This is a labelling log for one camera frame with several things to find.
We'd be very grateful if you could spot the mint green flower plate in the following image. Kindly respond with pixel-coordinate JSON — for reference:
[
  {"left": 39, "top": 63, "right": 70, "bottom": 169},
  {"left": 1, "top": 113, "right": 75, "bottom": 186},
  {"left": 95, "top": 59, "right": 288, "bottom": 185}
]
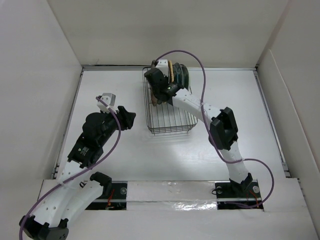
[{"left": 181, "top": 64, "right": 190, "bottom": 91}]

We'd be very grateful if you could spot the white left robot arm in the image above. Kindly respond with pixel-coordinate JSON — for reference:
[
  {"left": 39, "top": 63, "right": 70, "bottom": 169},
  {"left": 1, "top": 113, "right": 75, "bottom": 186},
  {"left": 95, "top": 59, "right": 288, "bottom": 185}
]
[{"left": 18, "top": 106, "right": 136, "bottom": 240}]

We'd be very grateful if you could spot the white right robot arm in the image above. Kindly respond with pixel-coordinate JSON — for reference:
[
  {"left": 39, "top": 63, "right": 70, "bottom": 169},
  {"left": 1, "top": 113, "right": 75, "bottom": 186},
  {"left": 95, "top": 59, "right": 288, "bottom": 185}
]
[{"left": 144, "top": 68, "right": 253, "bottom": 197}]

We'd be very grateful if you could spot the grey wire dish rack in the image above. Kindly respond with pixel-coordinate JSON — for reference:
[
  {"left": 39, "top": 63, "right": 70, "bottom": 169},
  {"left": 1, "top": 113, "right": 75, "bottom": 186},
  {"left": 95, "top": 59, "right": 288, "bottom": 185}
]
[{"left": 143, "top": 78, "right": 198, "bottom": 135}]

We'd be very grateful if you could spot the teal scalloped plate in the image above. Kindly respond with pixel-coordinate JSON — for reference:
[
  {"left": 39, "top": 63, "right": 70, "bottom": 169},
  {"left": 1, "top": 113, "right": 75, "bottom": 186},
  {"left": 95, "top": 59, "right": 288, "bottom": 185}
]
[{"left": 173, "top": 62, "right": 182, "bottom": 84}]

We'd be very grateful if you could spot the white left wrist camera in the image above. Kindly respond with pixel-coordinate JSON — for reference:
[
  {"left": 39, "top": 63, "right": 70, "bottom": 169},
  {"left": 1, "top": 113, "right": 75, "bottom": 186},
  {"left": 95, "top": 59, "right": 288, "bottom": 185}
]
[{"left": 97, "top": 93, "right": 116, "bottom": 113}]

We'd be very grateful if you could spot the blue floral white plate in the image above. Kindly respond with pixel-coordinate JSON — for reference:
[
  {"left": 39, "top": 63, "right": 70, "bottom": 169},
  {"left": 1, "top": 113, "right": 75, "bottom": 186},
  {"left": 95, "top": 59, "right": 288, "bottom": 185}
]
[{"left": 180, "top": 64, "right": 184, "bottom": 87}]

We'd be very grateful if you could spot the foil-taped front rail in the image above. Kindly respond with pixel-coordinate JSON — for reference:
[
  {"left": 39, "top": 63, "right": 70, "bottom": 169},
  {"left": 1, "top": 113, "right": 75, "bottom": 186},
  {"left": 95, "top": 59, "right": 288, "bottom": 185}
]
[{"left": 87, "top": 180, "right": 263, "bottom": 211}]

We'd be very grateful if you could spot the square woven bamboo tray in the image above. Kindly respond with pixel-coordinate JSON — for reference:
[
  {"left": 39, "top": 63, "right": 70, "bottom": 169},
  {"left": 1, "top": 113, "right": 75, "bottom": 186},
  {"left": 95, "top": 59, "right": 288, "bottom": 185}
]
[{"left": 168, "top": 60, "right": 174, "bottom": 83}]

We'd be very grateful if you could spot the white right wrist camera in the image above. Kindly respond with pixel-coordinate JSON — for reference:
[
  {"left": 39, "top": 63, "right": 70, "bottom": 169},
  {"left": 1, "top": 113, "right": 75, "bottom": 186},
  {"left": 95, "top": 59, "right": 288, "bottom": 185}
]
[{"left": 151, "top": 59, "right": 169, "bottom": 77}]

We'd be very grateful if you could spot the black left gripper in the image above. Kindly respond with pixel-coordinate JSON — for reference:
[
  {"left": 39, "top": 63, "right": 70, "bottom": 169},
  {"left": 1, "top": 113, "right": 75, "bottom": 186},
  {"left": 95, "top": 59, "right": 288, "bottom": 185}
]
[{"left": 98, "top": 105, "right": 135, "bottom": 146}]

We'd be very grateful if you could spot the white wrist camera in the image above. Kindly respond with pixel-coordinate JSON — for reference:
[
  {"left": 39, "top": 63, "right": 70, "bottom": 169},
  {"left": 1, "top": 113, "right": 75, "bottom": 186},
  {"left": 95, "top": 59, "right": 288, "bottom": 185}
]
[
  {"left": 97, "top": 93, "right": 116, "bottom": 113},
  {"left": 151, "top": 59, "right": 169, "bottom": 77}
]

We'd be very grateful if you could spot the brown speckled plate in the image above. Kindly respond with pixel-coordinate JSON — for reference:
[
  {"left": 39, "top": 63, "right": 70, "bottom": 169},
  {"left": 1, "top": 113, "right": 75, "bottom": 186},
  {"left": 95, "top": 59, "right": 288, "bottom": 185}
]
[{"left": 150, "top": 87, "right": 163, "bottom": 107}]

